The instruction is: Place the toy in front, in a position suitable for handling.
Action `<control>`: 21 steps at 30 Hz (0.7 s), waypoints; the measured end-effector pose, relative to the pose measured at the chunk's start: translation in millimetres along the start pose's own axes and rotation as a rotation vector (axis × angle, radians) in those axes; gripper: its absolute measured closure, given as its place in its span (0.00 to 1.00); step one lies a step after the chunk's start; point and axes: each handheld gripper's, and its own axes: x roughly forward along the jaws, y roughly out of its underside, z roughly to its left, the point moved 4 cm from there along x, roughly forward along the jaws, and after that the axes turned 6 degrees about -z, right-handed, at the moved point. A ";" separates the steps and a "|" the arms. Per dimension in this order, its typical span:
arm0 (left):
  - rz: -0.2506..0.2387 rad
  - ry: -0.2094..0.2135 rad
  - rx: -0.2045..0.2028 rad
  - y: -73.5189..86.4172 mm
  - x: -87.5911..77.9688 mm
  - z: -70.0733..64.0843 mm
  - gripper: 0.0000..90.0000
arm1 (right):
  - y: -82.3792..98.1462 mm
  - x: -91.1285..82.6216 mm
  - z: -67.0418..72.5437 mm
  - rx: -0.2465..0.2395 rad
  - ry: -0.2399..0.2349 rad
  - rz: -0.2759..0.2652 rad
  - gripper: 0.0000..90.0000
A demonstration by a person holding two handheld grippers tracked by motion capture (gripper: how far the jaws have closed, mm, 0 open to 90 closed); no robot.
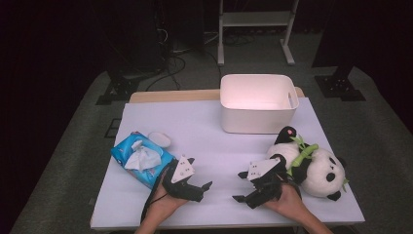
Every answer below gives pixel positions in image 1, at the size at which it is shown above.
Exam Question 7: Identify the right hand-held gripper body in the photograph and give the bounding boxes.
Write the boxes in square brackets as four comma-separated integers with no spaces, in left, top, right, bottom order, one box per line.
[245,157,290,210]

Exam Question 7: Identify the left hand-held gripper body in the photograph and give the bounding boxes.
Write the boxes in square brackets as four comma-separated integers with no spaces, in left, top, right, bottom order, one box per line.
[161,155,206,203]

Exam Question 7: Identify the white wet wipe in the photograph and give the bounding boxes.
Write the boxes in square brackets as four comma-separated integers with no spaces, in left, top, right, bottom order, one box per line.
[124,139,163,173]

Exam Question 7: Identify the blue wet wipes pack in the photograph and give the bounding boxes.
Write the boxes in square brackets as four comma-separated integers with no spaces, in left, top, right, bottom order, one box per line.
[110,131,176,190]

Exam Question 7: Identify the panda plush toy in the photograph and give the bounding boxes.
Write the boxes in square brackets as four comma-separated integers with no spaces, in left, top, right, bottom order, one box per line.
[266,126,351,202]

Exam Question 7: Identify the person's left hand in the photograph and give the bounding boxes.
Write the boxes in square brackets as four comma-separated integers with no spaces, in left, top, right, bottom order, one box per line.
[149,176,188,217]

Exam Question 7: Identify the person's right hand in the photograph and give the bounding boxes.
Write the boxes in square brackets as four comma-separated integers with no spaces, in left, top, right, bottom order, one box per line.
[264,182,305,217]

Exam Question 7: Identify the white plastic storage bin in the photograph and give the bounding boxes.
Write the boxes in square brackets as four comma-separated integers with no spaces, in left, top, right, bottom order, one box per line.
[219,73,300,135]

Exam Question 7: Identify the black stand base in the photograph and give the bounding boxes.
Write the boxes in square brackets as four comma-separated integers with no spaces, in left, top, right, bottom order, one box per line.
[94,69,141,106]
[314,66,367,102]

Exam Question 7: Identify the black floor cables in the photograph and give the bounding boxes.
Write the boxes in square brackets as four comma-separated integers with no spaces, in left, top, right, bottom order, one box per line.
[145,28,257,93]

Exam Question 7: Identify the white metal stand frame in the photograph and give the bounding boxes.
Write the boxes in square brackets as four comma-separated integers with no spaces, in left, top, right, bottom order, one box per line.
[216,0,300,67]

